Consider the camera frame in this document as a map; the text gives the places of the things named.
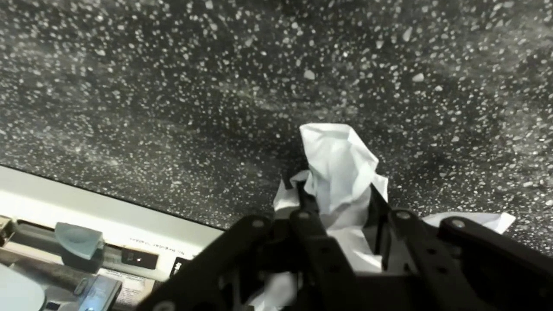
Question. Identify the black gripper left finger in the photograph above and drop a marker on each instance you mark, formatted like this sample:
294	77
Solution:
260	259

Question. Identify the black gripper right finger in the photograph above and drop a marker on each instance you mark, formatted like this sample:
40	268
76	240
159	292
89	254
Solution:
460	264

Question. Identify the white paper ball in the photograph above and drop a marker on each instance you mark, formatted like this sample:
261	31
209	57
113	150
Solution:
339	166

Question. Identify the white office printer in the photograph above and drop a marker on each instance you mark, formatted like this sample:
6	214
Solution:
87	212

